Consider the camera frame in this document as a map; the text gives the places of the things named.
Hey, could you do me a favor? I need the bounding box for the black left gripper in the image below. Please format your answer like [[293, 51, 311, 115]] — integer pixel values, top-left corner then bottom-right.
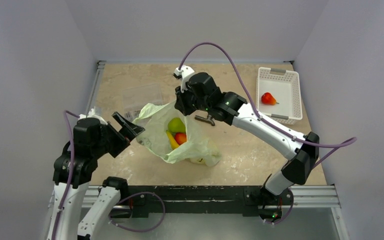
[[92, 111, 144, 158]]

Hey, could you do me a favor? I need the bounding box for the green plastic bag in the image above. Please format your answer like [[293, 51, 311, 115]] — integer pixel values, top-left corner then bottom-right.
[[133, 101, 222, 167]]

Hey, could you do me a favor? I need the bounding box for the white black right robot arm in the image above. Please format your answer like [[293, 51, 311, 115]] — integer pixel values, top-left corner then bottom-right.
[[174, 71, 320, 204]]

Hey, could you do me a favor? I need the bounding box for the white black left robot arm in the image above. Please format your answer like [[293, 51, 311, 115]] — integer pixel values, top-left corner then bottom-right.
[[47, 109, 145, 240]]

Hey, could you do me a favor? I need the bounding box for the green fake apple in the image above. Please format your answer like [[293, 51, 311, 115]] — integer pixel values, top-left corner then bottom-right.
[[167, 117, 186, 133]]

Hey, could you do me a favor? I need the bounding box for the yellow fake banana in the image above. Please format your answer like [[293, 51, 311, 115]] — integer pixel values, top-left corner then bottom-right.
[[166, 130, 180, 150]]

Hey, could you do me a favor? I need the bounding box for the red fake fruit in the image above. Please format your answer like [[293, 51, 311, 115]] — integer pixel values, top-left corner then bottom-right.
[[174, 132, 187, 145]]

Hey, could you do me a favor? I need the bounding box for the red fake pear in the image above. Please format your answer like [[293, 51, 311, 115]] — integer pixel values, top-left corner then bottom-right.
[[260, 92, 279, 106]]

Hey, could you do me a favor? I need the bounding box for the grey metal faucet tap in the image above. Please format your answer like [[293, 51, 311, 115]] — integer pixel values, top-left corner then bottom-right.
[[194, 114, 216, 127]]

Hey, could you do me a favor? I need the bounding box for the clear plastic screw box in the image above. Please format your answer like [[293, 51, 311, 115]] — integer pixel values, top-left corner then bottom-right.
[[121, 83, 163, 121]]

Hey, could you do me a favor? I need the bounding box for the white plastic basket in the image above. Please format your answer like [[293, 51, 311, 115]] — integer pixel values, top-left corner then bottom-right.
[[255, 67, 303, 125]]

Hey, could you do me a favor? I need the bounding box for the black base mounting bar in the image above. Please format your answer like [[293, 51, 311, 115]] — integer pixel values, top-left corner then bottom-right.
[[109, 185, 294, 220]]

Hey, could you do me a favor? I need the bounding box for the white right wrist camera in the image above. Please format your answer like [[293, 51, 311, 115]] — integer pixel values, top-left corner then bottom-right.
[[173, 65, 195, 93]]

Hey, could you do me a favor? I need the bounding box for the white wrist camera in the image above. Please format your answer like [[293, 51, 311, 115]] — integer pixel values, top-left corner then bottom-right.
[[173, 65, 195, 93], [78, 106, 108, 125]]

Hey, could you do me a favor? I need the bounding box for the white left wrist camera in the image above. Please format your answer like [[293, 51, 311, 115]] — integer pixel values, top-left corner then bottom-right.
[[78, 106, 108, 125]]

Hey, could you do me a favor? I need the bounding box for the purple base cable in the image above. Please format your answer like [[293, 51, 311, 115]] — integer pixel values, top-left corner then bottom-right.
[[107, 194, 164, 233]]

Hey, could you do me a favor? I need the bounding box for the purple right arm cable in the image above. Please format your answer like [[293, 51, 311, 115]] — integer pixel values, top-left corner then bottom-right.
[[178, 42, 358, 170]]

